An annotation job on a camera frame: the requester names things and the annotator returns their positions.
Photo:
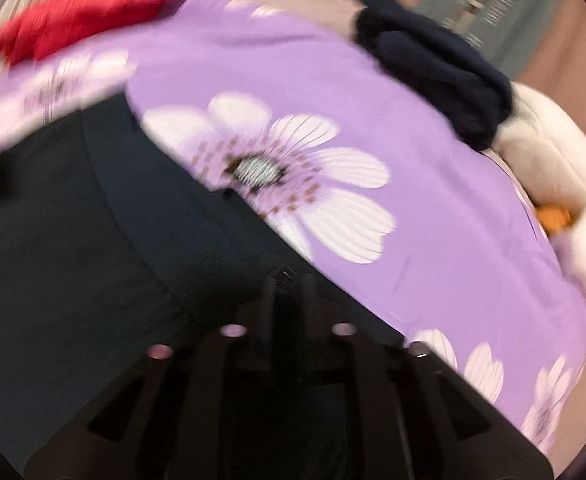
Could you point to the navy zip jacket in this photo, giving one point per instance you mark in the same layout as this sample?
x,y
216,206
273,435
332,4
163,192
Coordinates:
x,y
73,260

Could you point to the folded navy clothes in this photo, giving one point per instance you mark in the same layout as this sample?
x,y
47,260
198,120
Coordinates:
x,y
433,70

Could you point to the red puffer jacket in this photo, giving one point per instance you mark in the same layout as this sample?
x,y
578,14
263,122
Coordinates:
x,y
103,5

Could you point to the orange plush piece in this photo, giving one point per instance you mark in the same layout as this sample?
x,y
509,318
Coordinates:
x,y
555,217

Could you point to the purple floral blanket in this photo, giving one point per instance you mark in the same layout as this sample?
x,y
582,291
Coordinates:
x,y
423,210

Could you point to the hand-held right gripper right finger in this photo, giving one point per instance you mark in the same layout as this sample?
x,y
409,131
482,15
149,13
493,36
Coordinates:
x,y
373,385

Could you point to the white plush toy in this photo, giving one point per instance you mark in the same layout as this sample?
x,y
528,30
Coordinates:
x,y
563,170

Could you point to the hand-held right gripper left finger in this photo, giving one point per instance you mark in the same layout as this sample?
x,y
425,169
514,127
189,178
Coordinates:
x,y
208,385

